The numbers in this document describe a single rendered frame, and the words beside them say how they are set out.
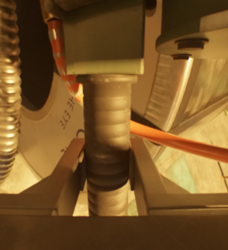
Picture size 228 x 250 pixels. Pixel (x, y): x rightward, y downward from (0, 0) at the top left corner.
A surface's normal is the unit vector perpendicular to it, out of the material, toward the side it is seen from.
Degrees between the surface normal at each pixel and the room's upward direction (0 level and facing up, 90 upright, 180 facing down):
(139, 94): 90
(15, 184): 0
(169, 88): 89
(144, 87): 90
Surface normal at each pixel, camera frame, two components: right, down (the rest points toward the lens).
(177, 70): -0.68, 0.26
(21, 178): 0.63, -0.24
